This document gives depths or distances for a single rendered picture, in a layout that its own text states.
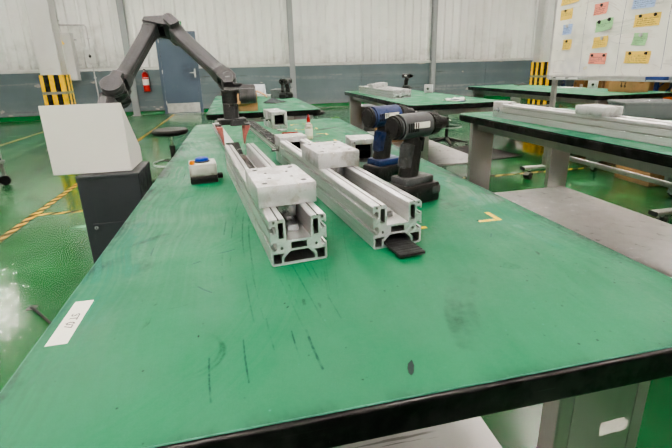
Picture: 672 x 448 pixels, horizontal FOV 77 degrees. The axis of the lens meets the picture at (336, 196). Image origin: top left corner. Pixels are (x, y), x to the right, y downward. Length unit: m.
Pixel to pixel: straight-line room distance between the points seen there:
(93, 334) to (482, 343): 0.50
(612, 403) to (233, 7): 12.21
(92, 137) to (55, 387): 1.17
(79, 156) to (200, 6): 11.00
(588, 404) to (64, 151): 1.58
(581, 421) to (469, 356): 0.30
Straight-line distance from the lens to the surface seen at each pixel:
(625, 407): 0.85
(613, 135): 2.25
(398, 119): 0.99
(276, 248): 0.75
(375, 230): 0.81
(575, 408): 0.79
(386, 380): 0.51
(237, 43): 12.47
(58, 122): 1.69
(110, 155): 1.66
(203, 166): 1.34
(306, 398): 0.49
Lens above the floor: 1.11
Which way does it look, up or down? 17 degrees down
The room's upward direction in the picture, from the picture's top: 2 degrees counter-clockwise
